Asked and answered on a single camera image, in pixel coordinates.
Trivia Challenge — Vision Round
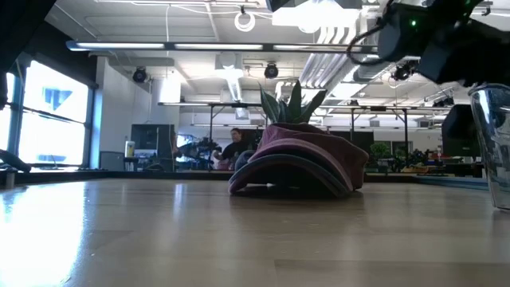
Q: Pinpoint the silver ventilation duct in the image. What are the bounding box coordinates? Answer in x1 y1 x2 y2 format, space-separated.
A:
352 55 399 83

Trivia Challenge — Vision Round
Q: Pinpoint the person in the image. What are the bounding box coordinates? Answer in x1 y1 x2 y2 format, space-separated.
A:
213 127 256 171

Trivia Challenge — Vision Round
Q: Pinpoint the green snake plant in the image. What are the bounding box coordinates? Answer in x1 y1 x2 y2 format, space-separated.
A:
258 79 328 125

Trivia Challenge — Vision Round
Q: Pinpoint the overhead LED light bar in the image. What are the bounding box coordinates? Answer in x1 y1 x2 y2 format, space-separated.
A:
65 39 379 55

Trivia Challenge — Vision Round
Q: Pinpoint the small green background plant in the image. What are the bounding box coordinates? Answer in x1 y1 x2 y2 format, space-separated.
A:
369 141 394 171

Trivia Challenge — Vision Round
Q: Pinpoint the white cable coil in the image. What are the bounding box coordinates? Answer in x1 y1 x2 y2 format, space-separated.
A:
233 10 257 33

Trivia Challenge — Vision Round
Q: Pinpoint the grey box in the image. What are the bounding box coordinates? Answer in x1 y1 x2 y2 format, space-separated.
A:
99 151 125 171

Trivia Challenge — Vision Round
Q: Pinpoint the clear plastic bin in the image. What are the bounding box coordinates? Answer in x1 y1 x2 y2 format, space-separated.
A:
468 82 510 211

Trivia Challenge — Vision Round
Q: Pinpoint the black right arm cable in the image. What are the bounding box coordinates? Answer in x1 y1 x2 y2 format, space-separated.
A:
345 23 386 67

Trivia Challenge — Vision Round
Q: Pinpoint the black aluminium table frame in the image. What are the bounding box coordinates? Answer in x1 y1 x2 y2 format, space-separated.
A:
0 147 490 191

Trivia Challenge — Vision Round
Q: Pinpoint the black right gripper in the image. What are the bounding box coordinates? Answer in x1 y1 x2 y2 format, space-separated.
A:
418 19 510 87

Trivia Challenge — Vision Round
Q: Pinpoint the black monitor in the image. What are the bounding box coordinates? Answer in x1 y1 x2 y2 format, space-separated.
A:
441 127 481 159

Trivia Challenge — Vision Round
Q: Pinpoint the black workbench frame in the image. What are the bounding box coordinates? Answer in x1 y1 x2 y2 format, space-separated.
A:
158 101 264 172
318 104 410 171

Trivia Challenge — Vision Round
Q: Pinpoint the large bright window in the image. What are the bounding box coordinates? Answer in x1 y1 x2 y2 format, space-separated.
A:
18 59 91 167

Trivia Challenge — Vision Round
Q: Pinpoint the black cabinet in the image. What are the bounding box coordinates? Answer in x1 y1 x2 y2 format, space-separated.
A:
130 123 175 171

